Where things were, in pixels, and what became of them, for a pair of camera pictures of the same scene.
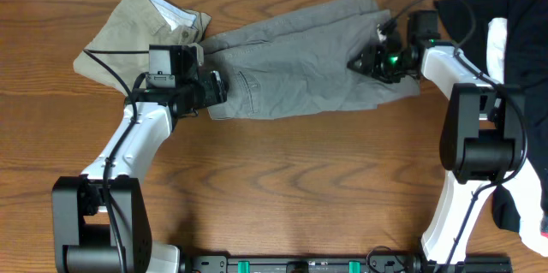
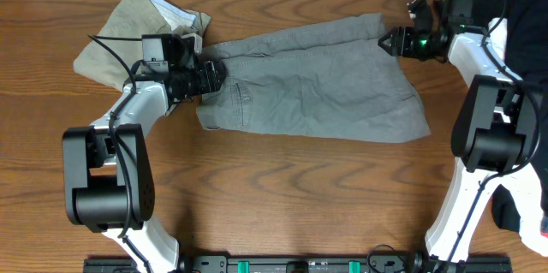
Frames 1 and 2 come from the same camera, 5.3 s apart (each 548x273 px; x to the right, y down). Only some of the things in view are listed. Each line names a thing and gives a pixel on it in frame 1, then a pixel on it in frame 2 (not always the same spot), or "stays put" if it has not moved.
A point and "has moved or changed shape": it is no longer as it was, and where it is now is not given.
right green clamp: (354, 267) stays put
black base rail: (374, 263) stays put
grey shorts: (295, 62) has moved or changed shape
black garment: (463, 24) stays put
